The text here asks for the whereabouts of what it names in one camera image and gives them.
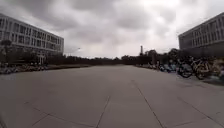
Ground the row of trees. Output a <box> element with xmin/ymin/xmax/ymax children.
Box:
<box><xmin>0</xmin><ymin>39</ymin><xmax>201</xmax><ymax>67</ymax></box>

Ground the grey paved plaza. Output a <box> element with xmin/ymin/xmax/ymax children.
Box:
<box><xmin>0</xmin><ymin>64</ymin><xmax>224</xmax><ymax>128</ymax></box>

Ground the street lamp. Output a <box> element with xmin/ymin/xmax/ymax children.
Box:
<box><xmin>73</xmin><ymin>47</ymin><xmax>82</xmax><ymax>66</ymax></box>

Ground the row of parked bicycles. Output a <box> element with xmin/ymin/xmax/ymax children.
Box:
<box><xmin>141</xmin><ymin>55</ymin><xmax>224</xmax><ymax>81</ymax></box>
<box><xmin>0</xmin><ymin>63</ymin><xmax>49</xmax><ymax>75</ymax></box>

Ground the long pale building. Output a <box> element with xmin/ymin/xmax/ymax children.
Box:
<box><xmin>0</xmin><ymin>13</ymin><xmax>65</xmax><ymax>66</ymax></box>

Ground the grey building with windows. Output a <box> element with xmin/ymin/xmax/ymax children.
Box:
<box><xmin>178</xmin><ymin>12</ymin><xmax>224</xmax><ymax>58</ymax></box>

